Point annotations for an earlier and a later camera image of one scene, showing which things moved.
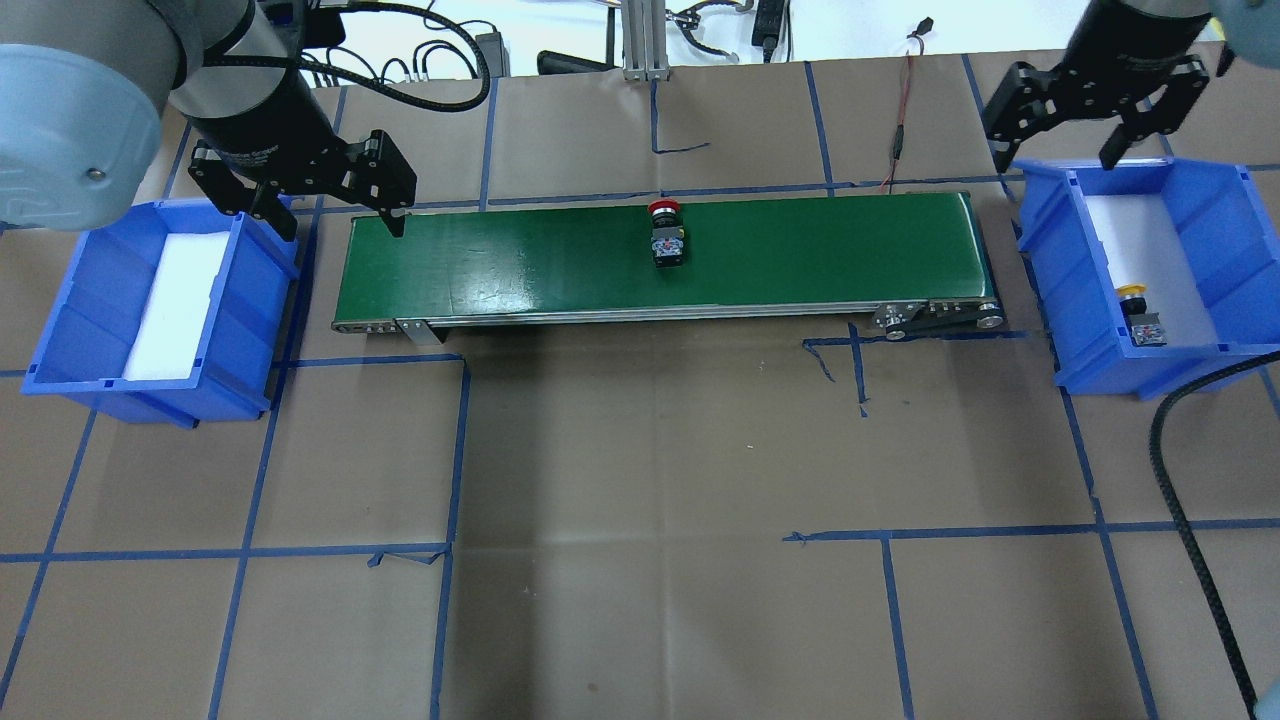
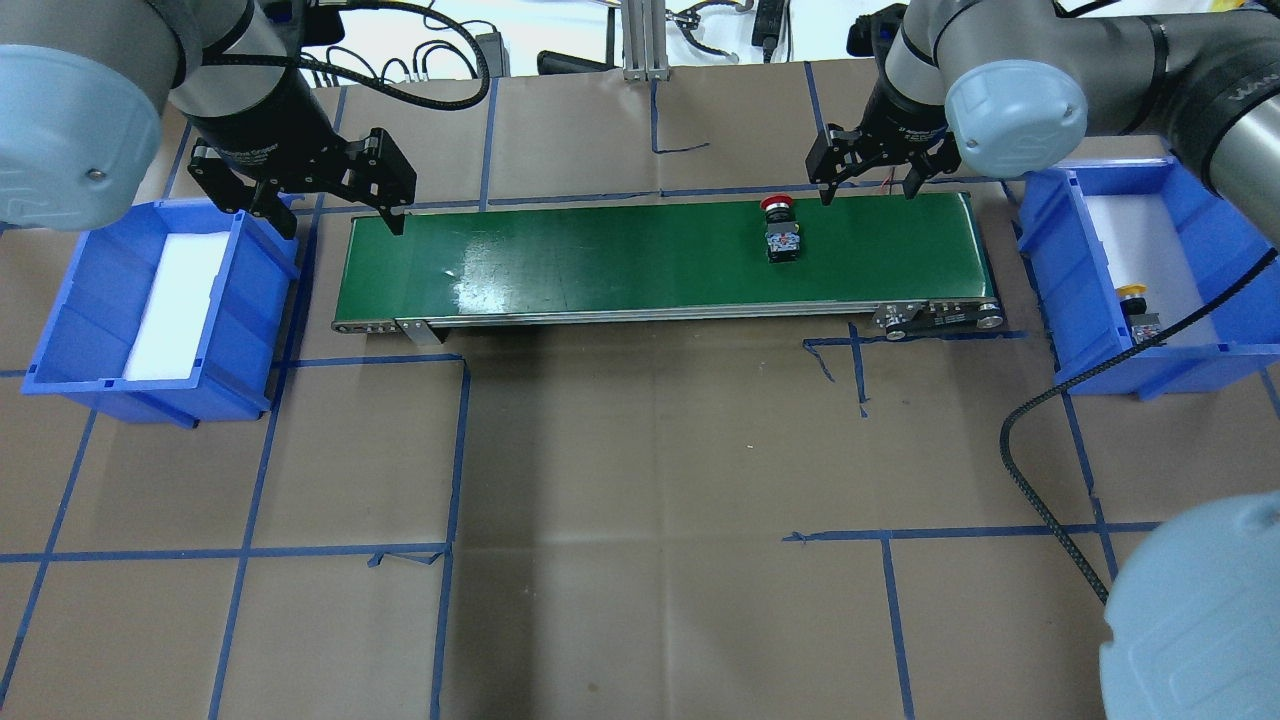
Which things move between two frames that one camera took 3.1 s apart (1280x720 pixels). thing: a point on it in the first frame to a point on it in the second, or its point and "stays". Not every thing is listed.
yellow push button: [1146, 327] stays
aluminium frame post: [644, 40] stays
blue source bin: [172, 316] stays
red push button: [667, 236] to [783, 240]
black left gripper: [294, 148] stays
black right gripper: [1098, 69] to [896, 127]
